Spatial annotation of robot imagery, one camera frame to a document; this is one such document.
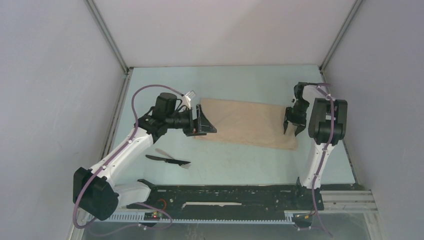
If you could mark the white cable duct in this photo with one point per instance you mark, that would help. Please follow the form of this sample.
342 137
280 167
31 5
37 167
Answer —
148 217

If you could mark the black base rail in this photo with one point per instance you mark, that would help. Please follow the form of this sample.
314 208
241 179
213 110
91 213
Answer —
208 212

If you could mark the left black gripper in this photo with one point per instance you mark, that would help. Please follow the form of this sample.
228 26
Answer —
203 126

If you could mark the aluminium frame rail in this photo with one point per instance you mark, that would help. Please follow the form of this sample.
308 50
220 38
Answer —
333 197

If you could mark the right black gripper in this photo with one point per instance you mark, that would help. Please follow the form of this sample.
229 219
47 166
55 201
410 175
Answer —
301 122

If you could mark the beige cloth napkin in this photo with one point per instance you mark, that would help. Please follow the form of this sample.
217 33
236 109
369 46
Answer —
248 123

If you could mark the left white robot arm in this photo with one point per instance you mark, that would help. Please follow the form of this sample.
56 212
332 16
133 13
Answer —
95 189

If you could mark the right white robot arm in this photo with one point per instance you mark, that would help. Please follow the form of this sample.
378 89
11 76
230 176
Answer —
325 119

